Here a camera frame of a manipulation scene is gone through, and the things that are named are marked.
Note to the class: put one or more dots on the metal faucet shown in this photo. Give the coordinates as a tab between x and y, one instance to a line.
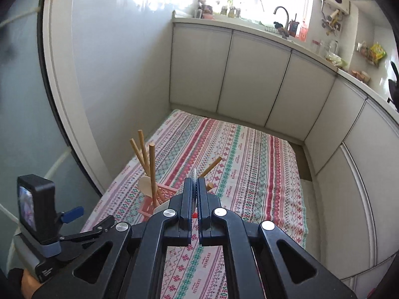
287	21

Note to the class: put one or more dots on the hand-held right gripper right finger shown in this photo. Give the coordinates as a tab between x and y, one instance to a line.
202	207

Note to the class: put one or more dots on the white kitchen cabinet row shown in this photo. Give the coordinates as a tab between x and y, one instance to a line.
249	68

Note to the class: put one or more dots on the red bottle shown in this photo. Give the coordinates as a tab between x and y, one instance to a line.
303	31

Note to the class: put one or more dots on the dark brown jar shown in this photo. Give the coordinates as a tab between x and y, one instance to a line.
293	28

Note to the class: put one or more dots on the person's left hand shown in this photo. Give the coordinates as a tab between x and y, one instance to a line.
29	283

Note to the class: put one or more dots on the pink plastic basket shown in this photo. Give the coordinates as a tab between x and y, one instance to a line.
162	193

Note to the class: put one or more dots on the plastic bag of vegetables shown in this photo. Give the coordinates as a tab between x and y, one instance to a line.
336	59

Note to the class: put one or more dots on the red green patterned tablecloth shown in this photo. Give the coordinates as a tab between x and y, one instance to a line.
249	162

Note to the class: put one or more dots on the white rice paddle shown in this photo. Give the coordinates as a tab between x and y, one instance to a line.
146	187

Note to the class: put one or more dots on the glass jar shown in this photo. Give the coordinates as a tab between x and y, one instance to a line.
333	48

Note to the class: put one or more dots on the yellow packet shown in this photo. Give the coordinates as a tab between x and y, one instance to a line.
377	51

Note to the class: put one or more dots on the water heater pipes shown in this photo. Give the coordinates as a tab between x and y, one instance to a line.
332	21

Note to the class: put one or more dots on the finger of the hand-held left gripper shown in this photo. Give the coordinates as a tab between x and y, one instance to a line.
73	252
93	230

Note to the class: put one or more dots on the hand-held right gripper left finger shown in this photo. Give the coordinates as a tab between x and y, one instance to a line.
188	207

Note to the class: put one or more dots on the black pan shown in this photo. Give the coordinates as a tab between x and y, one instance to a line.
394	84

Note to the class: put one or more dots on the glass sliding door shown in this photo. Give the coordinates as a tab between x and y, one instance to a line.
25	115

